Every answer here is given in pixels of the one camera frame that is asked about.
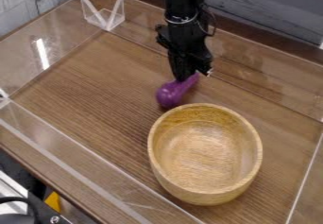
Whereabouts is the yellow black device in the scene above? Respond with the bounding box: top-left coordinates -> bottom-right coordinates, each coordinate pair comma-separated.
44,191 -> 73,224

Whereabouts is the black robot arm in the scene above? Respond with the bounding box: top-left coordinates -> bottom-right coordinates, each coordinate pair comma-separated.
154,0 -> 214,81

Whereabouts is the black cable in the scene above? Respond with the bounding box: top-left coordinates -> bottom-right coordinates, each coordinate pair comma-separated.
0,196 -> 41,224

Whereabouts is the purple toy eggplant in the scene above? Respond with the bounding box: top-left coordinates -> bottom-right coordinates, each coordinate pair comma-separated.
156,73 -> 198,109

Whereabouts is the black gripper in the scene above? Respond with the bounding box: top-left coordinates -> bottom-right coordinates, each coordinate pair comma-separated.
154,17 -> 213,81

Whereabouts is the clear acrylic enclosure wall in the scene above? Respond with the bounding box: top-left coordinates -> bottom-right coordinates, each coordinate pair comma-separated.
0,0 -> 323,224

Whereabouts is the brown wooden bowl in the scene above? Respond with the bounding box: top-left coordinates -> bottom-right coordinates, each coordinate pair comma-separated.
148,103 -> 264,206

